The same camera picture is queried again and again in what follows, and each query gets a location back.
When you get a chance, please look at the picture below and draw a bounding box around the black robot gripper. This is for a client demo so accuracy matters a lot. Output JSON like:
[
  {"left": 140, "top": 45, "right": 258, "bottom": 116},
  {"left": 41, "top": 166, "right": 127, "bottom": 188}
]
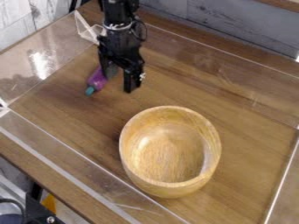
[{"left": 97, "top": 24, "right": 145, "bottom": 93}]

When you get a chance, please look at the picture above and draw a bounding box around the purple toy eggplant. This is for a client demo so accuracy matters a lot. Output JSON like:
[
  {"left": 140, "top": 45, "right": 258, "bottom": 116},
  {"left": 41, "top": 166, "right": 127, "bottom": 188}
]
[{"left": 85, "top": 67, "right": 108, "bottom": 96}]

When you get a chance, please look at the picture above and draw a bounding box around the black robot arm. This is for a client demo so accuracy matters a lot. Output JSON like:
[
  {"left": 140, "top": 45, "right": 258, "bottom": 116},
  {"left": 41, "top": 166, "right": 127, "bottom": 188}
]
[{"left": 97, "top": 0, "right": 147, "bottom": 93}]

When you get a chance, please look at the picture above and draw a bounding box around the brown wooden bowl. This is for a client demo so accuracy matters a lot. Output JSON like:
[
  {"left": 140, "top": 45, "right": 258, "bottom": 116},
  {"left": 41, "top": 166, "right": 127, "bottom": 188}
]
[{"left": 119, "top": 106, "right": 222, "bottom": 199}]

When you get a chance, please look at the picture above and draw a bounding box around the clear acrylic corner bracket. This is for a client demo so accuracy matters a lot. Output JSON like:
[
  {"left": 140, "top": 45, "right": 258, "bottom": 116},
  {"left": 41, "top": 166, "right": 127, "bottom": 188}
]
[{"left": 73, "top": 11, "right": 107, "bottom": 45}]

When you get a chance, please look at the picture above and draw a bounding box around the clear acrylic tray enclosure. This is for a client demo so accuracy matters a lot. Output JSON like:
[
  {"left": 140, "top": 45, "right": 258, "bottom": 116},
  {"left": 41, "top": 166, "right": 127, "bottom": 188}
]
[{"left": 0, "top": 16, "right": 299, "bottom": 224}]

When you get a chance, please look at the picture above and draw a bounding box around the black clamp with cable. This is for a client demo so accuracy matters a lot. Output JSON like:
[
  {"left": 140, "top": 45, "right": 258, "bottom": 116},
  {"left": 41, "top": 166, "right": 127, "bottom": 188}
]
[{"left": 0, "top": 193, "right": 67, "bottom": 224}]

